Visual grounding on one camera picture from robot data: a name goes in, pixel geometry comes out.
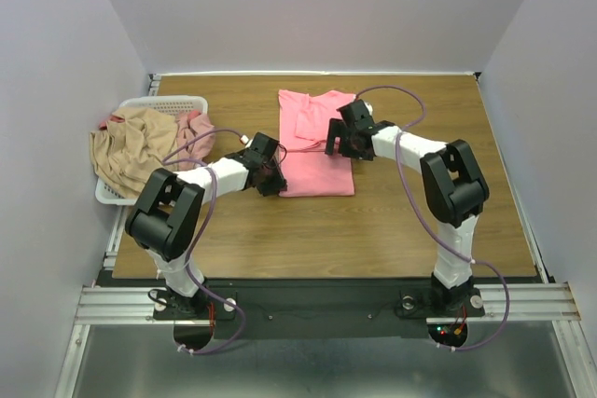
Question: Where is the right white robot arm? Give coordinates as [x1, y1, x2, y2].
[325, 100, 490, 314]

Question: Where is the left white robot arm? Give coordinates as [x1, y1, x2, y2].
[125, 132, 287, 319]

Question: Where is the dusty pink t shirt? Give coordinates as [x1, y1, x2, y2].
[172, 110, 215, 161]

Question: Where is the white plastic laundry basket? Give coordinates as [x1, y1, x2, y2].
[95, 95, 209, 206]

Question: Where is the beige t shirt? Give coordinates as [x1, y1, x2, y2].
[89, 106, 182, 199]

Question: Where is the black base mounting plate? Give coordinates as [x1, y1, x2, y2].
[151, 278, 485, 339]

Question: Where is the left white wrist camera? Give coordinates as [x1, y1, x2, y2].
[239, 134, 254, 148]

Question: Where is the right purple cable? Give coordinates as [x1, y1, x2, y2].
[355, 85, 509, 353]

